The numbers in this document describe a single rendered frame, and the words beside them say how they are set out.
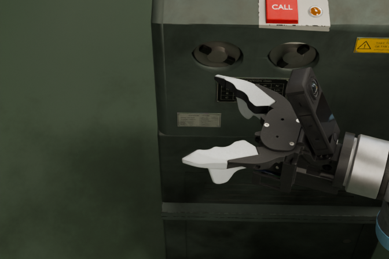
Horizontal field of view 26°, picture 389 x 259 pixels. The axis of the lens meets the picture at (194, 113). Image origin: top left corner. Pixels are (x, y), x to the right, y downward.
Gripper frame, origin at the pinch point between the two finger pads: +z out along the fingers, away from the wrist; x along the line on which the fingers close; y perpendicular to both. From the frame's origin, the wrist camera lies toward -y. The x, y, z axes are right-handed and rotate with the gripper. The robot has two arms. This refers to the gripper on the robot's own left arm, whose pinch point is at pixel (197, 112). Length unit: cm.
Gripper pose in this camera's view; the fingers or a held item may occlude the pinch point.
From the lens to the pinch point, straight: 108.2
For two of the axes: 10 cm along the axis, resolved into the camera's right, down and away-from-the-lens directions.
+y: -0.4, 6.6, 7.5
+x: 2.9, -7.1, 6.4
